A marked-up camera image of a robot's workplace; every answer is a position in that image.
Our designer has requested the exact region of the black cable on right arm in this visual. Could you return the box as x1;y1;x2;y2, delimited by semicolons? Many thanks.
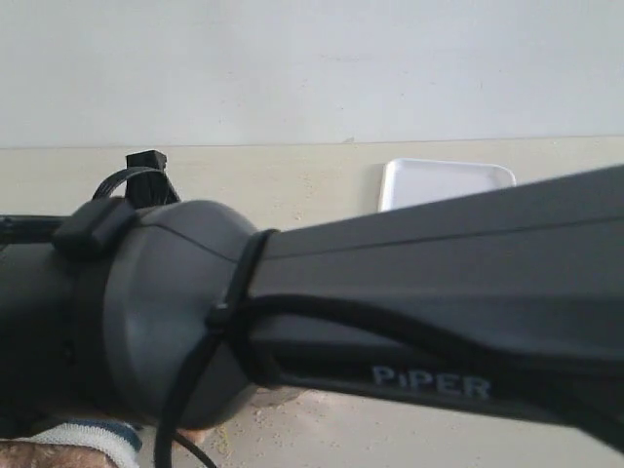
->
153;294;624;468

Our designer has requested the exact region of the black zip tie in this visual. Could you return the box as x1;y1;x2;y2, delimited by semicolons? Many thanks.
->
206;229;278;334

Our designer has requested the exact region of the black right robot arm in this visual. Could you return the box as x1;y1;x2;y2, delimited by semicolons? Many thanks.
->
1;166;623;467

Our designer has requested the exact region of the black flat ribbon cable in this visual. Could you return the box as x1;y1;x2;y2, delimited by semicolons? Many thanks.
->
0;165;157;245

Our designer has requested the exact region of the white plastic tray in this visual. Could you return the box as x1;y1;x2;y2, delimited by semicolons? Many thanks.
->
378;158;517;212

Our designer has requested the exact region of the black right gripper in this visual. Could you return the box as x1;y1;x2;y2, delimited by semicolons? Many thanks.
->
125;150;180;209

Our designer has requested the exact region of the tan teddy bear striped sweater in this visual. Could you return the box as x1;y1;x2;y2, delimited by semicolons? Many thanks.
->
1;419;142;468

